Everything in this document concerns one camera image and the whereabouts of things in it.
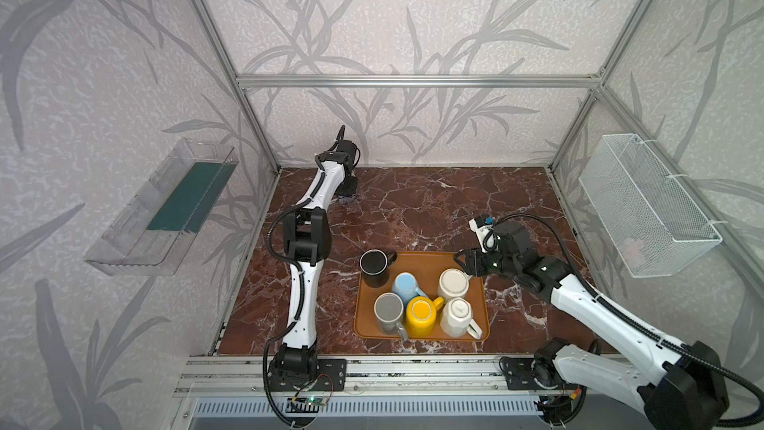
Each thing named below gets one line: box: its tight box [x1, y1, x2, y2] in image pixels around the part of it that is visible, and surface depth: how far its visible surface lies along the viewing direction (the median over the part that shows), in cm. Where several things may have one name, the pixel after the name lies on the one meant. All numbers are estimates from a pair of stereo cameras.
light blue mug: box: [390, 271, 428, 307], surface depth 81 cm
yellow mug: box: [405, 295, 445, 338], surface depth 77 cm
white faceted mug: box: [439, 297, 484, 340], surface depth 76 cm
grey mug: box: [373, 291, 409, 342], surface depth 76 cm
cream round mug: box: [437, 267, 473, 301], surface depth 82 cm
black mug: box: [358, 247, 398, 288], surface depth 87 cm
